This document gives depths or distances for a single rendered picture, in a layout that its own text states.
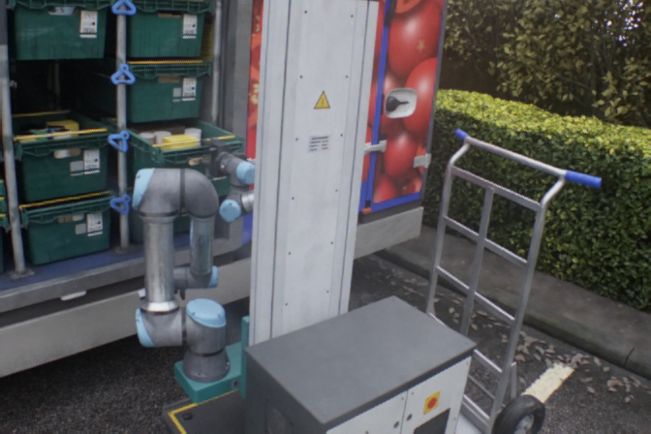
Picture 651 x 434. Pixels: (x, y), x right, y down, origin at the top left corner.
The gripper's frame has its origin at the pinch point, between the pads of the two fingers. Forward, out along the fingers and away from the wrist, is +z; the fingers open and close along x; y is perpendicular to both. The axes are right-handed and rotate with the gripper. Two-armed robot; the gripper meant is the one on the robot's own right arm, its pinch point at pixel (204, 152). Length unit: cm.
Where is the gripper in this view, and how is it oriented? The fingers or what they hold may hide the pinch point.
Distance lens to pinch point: 220.1
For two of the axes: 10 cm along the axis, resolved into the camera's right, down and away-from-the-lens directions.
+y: -7.2, 1.4, -6.8
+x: -1.1, 9.5, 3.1
